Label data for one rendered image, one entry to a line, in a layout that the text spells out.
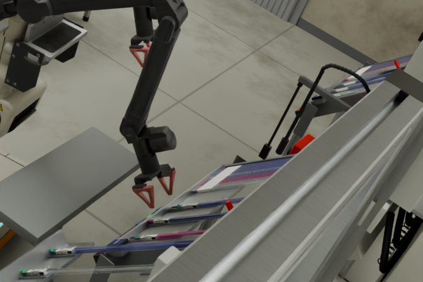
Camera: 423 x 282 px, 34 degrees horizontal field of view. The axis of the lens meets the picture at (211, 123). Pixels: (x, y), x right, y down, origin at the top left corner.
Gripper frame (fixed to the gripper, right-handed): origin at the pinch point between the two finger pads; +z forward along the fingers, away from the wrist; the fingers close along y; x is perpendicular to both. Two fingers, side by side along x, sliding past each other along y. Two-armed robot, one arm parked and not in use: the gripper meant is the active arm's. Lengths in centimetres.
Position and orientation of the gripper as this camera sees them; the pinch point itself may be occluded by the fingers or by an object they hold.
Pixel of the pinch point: (160, 199)
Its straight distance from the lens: 207.7
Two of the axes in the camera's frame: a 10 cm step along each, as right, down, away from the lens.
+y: 5.0, -3.2, 8.0
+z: 2.9, 9.4, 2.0
